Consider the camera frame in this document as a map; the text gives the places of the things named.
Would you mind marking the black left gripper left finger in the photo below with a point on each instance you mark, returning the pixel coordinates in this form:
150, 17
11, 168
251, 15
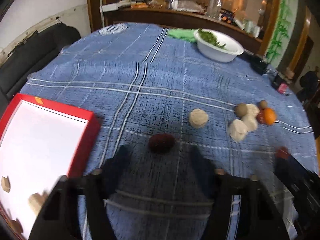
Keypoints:
100, 184

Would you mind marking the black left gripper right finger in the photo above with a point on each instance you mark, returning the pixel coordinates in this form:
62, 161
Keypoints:
217, 186

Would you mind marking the beige candy in tray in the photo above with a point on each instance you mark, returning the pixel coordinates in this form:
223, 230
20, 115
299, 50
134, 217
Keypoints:
5, 184
36, 202

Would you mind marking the beige wrapped candy piece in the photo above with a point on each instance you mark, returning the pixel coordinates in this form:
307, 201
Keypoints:
198, 118

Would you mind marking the dark red jujube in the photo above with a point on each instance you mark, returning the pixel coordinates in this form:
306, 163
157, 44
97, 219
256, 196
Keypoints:
260, 117
161, 143

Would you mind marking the red rimmed white tray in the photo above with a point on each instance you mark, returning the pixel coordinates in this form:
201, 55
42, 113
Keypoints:
41, 140

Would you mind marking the small orange tangerine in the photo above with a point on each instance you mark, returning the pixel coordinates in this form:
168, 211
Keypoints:
269, 116

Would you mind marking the brown longan on cloth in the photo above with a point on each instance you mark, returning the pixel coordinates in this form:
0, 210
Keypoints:
241, 110

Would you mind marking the small brown longan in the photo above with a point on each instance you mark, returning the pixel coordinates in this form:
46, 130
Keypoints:
263, 104

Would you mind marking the dark jar pink label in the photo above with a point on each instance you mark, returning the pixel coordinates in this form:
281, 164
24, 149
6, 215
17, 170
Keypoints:
279, 84

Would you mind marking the blue plaid tablecloth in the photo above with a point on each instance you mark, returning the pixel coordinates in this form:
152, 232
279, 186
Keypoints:
141, 82

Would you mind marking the black power adapter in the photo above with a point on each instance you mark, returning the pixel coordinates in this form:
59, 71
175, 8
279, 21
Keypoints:
256, 62

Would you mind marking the white bowl with greens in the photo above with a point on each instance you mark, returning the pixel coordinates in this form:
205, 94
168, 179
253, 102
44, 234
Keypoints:
217, 46

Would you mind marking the black leather sofa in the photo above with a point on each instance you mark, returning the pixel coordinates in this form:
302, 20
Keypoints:
33, 55

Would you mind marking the green cloth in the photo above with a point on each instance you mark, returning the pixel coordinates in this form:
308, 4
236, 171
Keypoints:
182, 34

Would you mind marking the wooden sideboard cabinet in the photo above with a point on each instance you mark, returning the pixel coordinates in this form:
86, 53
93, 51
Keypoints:
178, 19

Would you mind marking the clear glass pitcher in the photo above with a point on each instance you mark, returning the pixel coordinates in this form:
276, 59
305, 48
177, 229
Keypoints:
213, 9

